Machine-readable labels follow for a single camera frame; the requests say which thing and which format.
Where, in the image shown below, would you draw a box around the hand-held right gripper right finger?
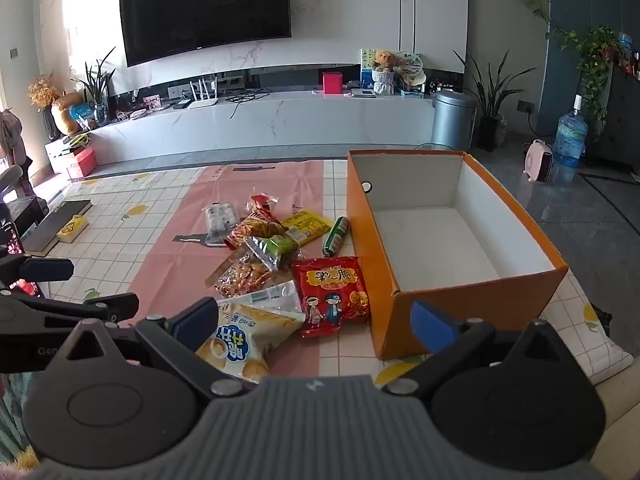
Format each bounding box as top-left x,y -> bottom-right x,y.
382,301 -> 596,401

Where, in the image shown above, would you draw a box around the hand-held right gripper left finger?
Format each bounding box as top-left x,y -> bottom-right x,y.
45,296 -> 258,397

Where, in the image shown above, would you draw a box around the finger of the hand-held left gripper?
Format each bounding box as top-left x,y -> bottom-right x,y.
0,254 -> 75,286
0,291 -> 141,334

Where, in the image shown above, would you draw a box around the orange cardboard box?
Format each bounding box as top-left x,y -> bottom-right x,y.
346,149 -> 569,361

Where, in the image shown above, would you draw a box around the red noodle snack packet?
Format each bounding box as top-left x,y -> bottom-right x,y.
291,256 -> 371,339

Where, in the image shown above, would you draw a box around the small clear cookie packet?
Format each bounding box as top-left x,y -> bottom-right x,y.
245,187 -> 281,221

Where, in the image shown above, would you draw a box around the yellow snack packet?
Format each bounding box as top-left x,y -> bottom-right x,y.
279,208 -> 333,247

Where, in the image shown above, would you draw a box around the black board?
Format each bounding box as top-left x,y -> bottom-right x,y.
24,199 -> 93,256

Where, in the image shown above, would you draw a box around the black smartphone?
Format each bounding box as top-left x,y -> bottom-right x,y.
0,221 -> 40,297

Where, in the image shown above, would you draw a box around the yellow case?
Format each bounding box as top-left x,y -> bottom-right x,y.
56,214 -> 90,245

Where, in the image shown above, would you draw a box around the yellow white chips bag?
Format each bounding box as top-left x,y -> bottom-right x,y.
195,302 -> 307,381

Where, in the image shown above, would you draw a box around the clear peanut snack packet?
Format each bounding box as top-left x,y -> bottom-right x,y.
205,247 -> 283,301

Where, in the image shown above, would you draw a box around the clear plastic packet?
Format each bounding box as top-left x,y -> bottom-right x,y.
217,280 -> 307,321

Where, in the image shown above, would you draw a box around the grey white snack packet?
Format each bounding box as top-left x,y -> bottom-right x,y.
204,201 -> 241,246

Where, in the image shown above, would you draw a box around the orange strips snack packet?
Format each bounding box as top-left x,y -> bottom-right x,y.
222,212 -> 288,251

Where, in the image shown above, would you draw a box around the green snack packet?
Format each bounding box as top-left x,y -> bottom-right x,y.
244,234 -> 301,271

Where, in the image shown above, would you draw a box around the red shoe box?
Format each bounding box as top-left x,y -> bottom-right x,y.
66,147 -> 98,179

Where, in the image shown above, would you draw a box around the pink table mat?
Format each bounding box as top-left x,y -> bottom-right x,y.
127,159 -> 371,376

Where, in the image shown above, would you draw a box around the green sausage stick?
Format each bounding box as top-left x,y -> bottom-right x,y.
321,216 -> 351,257

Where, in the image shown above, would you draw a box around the yellow ceramic vase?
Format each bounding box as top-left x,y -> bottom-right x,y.
51,92 -> 83,136

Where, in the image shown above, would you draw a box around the black plastic bag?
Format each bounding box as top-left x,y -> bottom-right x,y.
586,300 -> 613,338

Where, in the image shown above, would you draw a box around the dried yellow flowers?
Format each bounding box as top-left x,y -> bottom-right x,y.
27,74 -> 63,141

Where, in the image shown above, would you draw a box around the potted orchid plant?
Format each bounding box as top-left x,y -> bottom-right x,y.
72,47 -> 117,127

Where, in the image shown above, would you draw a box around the pink space heater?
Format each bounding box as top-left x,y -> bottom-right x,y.
521,139 -> 556,182

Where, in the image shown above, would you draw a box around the potted snake plant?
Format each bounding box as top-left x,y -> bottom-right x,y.
452,49 -> 523,153

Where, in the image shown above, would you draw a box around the silver trash can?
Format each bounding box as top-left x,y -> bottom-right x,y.
431,89 -> 478,152

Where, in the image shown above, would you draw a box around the white marble media console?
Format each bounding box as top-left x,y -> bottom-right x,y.
45,91 -> 436,168

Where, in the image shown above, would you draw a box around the white router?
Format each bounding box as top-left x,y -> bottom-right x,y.
181,75 -> 220,108

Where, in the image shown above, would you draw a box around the blue water jug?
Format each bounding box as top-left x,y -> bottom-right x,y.
552,95 -> 589,168

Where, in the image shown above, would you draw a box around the teddy bear bouquet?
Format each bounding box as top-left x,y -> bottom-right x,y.
371,49 -> 401,95

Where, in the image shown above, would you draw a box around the round painted fan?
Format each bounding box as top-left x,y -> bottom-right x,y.
395,50 -> 426,77

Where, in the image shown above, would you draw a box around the green picture card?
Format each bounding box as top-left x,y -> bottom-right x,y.
361,49 -> 381,83

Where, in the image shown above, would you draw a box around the dark cabinet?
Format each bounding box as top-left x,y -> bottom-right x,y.
590,62 -> 640,166

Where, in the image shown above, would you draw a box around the black television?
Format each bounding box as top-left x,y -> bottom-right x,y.
118,0 -> 292,67

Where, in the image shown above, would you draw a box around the trailing green vine plant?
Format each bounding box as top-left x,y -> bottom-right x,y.
480,0 -> 623,126

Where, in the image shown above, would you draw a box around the black cables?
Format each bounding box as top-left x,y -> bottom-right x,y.
222,87 -> 273,118

